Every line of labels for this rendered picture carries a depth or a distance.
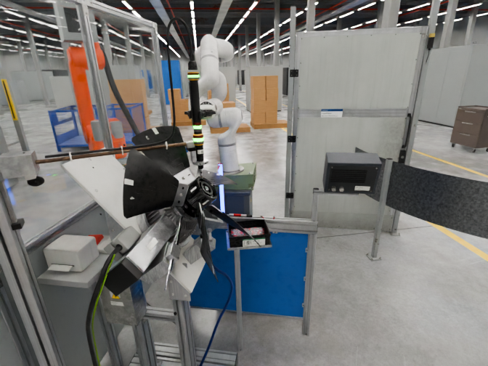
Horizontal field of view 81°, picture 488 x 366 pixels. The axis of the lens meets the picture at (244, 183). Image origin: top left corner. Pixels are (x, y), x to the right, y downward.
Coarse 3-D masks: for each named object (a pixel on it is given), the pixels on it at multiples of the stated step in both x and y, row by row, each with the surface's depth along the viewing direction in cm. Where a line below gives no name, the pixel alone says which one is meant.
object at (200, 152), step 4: (192, 56) 108; (192, 60) 108; (188, 64) 109; (192, 64) 108; (196, 64) 109; (188, 68) 109; (192, 68) 109; (196, 68) 109; (196, 148) 120; (200, 148) 120; (196, 152) 121; (200, 152) 120; (196, 156) 122; (200, 156) 121; (200, 160) 122; (200, 168) 124
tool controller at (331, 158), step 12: (336, 156) 148; (348, 156) 148; (360, 156) 147; (372, 156) 146; (324, 168) 157; (336, 168) 145; (348, 168) 144; (360, 168) 143; (372, 168) 142; (324, 180) 156; (336, 180) 149; (348, 180) 148; (360, 180) 147; (372, 180) 146; (348, 192) 153; (360, 192) 152; (372, 192) 151
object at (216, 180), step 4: (204, 172) 148; (212, 172) 151; (196, 176) 141; (204, 176) 142; (208, 176) 142; (212, 176) 143; (216, 176) 145; (220, 176) 147; (224, 176) 151; (208, 180) 136; (212, 180) 137; (216, 180) 138; (220, 180) 140; (224, 180) 143; (228, 180) 146; (216, 184) 131; (220, 184) 133
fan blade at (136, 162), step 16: (128, 160) 91; (144, 160) 96; (128, 176) 90; (144, 176) 95; (160, 176) 101; (128, 192) 90; (144, 192) 95; (160, 192) 101; (128, 208) 90; (144, 208) 96; (160, 208) 104
